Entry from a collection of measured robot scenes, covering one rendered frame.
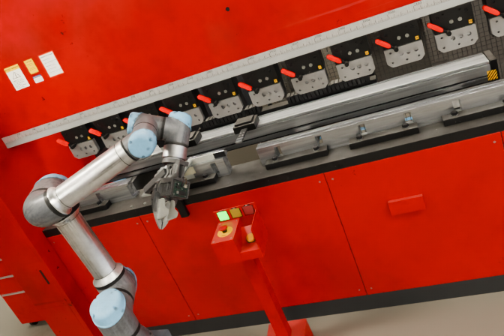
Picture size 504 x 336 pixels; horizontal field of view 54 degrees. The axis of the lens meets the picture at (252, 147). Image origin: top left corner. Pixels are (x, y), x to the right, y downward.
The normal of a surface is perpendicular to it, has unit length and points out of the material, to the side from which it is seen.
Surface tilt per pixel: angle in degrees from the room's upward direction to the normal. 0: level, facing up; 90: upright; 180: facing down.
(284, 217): 90
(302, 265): 90
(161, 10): 90
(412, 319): 0
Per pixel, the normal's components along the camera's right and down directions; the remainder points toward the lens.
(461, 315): -0.36, -0.85
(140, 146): 0.12, 0.36
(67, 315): -0.18, 0.46
